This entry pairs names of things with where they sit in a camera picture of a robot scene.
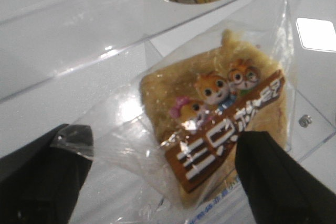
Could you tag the packaged bread slice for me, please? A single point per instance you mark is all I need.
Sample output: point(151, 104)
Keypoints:
point(164, 145)

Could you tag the clear acrylic left shelf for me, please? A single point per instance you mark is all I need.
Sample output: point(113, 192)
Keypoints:
point(60, 58)

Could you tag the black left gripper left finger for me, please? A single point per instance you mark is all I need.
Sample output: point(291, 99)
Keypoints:
point(41, 183)

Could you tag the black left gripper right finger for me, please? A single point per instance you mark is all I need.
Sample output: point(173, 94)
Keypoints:
point(279, 190)

